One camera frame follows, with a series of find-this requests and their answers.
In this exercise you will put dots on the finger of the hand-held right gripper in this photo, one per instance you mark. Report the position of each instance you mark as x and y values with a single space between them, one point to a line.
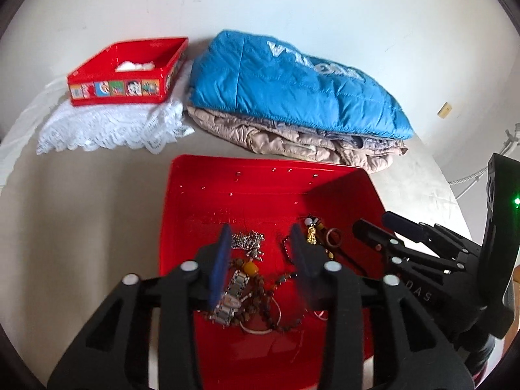
406 225
382 248

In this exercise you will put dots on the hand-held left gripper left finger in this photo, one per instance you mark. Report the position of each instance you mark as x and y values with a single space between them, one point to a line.
219 268

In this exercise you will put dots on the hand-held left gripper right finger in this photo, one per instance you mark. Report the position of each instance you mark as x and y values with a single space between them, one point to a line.
304 262

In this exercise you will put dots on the silver metal wristwatch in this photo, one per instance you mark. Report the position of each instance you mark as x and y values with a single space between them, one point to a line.
237 288

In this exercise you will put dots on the large red tin box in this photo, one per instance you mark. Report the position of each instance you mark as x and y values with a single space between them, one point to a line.
252 195

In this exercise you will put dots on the folded beige clothing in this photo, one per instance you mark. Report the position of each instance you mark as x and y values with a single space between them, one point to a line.
284 142

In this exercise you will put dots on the blue quilted jacket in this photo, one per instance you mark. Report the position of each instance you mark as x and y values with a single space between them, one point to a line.
284 85

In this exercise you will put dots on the white lace cloth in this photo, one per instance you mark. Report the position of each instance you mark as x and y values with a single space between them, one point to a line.
105 130

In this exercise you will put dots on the small red cartoon-print tin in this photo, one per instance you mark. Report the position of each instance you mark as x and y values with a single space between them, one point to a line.
118 95

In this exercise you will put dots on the white cotton wad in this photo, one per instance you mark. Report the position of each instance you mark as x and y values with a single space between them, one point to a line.
136 65

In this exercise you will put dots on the white scalloped sheet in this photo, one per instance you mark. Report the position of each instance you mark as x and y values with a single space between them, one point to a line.
8 162

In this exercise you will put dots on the wooden door frame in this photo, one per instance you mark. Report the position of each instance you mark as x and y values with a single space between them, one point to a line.
516 274

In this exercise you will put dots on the yellowish wall socket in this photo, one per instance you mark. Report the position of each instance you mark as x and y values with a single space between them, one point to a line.
445 110

